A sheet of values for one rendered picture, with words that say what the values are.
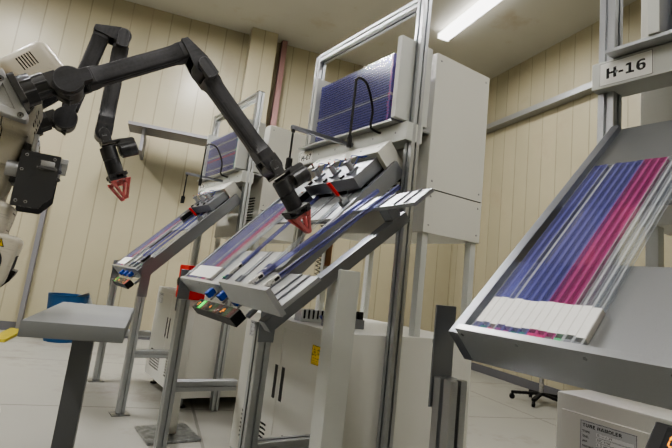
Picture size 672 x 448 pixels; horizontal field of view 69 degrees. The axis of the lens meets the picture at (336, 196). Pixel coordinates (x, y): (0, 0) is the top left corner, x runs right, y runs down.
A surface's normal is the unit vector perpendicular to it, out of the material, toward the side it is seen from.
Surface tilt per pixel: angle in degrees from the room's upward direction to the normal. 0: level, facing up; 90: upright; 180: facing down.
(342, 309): 90
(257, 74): 90
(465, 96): 90
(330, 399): 90
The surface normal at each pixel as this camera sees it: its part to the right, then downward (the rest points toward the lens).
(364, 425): 0.57, -0.08
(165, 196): 0.34, -0.12
